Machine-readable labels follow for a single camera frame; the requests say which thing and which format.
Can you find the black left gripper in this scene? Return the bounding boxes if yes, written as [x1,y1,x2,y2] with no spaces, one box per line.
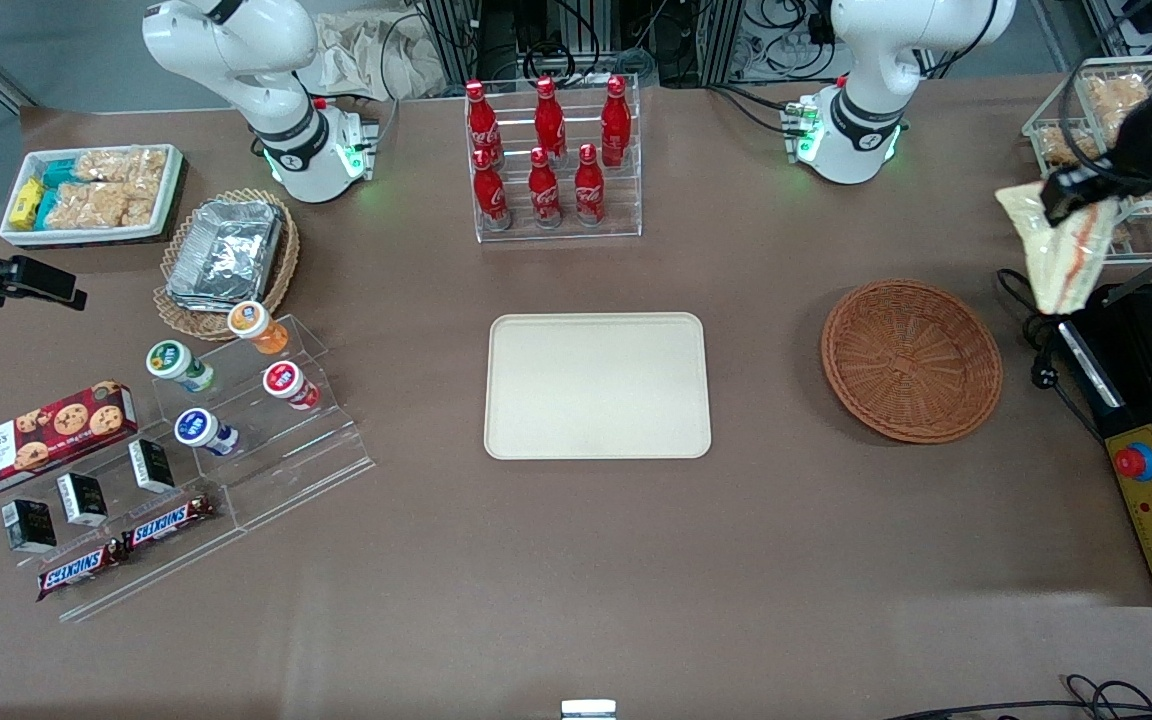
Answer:
[1040,88,1152,227]

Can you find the triangle sandwich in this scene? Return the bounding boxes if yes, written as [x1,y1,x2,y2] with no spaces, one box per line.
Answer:
[995,181,1124,317]

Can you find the white rectangular snack tray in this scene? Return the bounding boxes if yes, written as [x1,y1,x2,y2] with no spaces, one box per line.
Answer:
[0,143,185,248]

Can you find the brown wicker basket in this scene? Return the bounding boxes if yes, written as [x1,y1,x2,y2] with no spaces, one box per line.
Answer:
[821,278,1004,445]

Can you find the light wicker basket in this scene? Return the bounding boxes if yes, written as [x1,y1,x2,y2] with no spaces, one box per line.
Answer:
[152,188,302,343]

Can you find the beige plastic tray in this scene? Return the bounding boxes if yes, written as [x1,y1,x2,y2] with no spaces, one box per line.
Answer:
[484,312,713,461]

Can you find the fried snack pack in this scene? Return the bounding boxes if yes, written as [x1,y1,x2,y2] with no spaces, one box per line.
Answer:
[1084,74,1152,143]
[1036,124,1099,169]

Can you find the yellow snack pack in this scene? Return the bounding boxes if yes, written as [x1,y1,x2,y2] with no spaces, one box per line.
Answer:
[8,177,46,230]

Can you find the clear rice cracker pack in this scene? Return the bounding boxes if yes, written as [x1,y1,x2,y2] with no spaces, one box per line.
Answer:
[54,180,160,230]
[74,148,168,187]

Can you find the green lid yogurt cup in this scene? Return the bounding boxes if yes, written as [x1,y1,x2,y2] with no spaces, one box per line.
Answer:
[145,339,217,394]

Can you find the red Walkers cookie box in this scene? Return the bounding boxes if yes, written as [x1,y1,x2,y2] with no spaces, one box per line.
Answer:
[0,379,140,504]

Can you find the black appliance housing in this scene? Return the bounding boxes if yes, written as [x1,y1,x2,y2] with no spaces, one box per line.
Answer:
[1056,282,1152,608]

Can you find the stacked foil containers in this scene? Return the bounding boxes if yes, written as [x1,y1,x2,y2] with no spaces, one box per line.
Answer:
[165,199,285,310]

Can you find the small black box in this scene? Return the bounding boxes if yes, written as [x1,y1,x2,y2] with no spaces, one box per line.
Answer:
[127,437,177,495]
[1,497,59,555]
[55,471,110,528]

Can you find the orange lid yogurt cup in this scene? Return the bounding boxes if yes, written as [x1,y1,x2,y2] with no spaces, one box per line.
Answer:
[227,300,290,357]

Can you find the blue lid yogurt cup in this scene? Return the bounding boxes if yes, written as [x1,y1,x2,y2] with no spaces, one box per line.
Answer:
[173,407,240,458]

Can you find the red lid yogurt cup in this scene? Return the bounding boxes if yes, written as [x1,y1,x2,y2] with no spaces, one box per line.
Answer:
[262,361,322,412]

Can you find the red emergency stop button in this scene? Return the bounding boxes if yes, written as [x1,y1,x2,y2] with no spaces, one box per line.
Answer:
[1113,441,1152,484]

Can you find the Snickers chocolate bar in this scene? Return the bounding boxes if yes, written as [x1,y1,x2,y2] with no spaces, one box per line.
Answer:
[121,494,218,554]
[35,542,128,603]

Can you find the clear acrylic stepped display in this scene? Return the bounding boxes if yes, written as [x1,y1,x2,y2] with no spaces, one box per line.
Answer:
[150,314,378,533]
[0,438,249,624]

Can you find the beige cloth bag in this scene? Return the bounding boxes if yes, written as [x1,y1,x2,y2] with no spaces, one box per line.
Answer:
[298,8,449,102]

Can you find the red cola bottle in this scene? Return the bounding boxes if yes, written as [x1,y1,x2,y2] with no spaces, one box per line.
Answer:
[600,75,633,169]
[573,143,607,228]
[527,147,564,230]
[533,76,568,167]
[464,80,505,167]
[472,148,513,232]

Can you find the clear acrylic bottle rack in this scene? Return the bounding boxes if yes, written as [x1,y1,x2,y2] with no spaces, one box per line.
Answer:
[464,74,644,245]

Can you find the black equipment rack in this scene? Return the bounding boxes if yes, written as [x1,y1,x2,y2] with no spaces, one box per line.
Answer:
[414,0,749,89]

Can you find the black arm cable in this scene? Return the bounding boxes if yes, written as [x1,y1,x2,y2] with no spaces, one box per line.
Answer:
[1056,55,1152,201]

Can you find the white wire basket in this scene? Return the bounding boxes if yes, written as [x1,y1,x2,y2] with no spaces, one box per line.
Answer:
[1022,54,1152,267]

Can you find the black power cable with plug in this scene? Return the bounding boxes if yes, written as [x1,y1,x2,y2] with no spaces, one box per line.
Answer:
[995,267,1109,443]

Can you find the black floor cable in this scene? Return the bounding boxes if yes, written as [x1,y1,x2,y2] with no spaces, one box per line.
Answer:
[881,674,1152,720]

